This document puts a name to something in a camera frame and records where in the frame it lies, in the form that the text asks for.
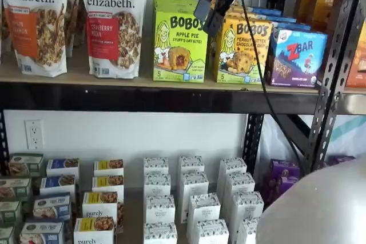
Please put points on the green Bobo's apple pie box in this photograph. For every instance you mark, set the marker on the green Bobo's apple pie box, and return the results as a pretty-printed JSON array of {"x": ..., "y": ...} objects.
[
  {"x": 171, "y": 4},
  {"x": 180, "y": 52}
]

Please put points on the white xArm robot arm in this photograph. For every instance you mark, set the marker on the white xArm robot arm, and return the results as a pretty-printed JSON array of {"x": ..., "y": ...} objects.
[{"x": 320, "y": 207}]

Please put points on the blue Zbar box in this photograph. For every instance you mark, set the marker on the blue Zbar box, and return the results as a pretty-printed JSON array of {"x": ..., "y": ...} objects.
[
  {"x": 266, "y": 11},
  {"x": 297, "y": 55},
  {"x": 283, "y": 20},
  {"x": 288, "y": 27}
]

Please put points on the wooden shelf board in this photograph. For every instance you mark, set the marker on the wooden shelf board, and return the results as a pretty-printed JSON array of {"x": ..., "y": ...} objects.
[{"x": 77, "y": 71}]

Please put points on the white organic pantry box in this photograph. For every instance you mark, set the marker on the white organic pantry box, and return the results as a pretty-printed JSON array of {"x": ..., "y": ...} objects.
[
  {"x": 211, "y": 231},
  {"x": 160, "y": 209},
  {"x": 155, "y": 165},
  {"x": 247, "y": 231},
  {"x": 160, "y": 234},
  {"x": 191, "y": 164},
  {"x": 246, "y": 205},
  {"x": 194, "y": 182},
  {"x": 203, "y": 207},
  {"x": 157, "y": 185},
  {"x": 239, "y": 184},
  {"x": 233, "y": 165}
]

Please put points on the white box yellow label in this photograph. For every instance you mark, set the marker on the white box yellow label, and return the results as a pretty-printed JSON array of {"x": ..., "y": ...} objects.
[
  {"x": 108, "y": 167},
  {"x": 107, "y": 184},
  {"x": 100, "y": 205},
  {"x": 94, "y": 231}
]

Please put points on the small blue cereal box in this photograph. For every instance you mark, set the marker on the small blue cereal box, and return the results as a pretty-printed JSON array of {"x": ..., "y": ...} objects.
[
  {"x": 41, "y": 232},
  {"x": 63, "y": 167},
  {"x": 51, "y": 208},
  {"x": 57, "y": 185}
]

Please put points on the small green cereal box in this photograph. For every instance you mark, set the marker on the small green cereal box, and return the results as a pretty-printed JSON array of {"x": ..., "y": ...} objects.
[
  {"x": 25, "y": 164},
  {"x": 15, "y": 189},
  {"x": 10, "y": 212},
  {"x": 6, "y": 235}
]

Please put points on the granola bag red label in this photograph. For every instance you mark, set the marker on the granola bag red label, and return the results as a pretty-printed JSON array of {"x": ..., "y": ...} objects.
[{"x": 114, "y": 27}]

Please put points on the white translucent plastic sheet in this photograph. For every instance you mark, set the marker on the white translucent plastic sheet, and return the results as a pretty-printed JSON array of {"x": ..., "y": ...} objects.
[{"x": 271, "y": 141}]

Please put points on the granola bag orange label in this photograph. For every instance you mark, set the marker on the granola bag orange label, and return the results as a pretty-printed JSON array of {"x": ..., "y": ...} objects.
[{"x": 34, "y": 27}]

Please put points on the white wall outlet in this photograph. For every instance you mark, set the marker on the white wall outlet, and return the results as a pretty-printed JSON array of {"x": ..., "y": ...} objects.
[{"x": 34, "y": 134}]

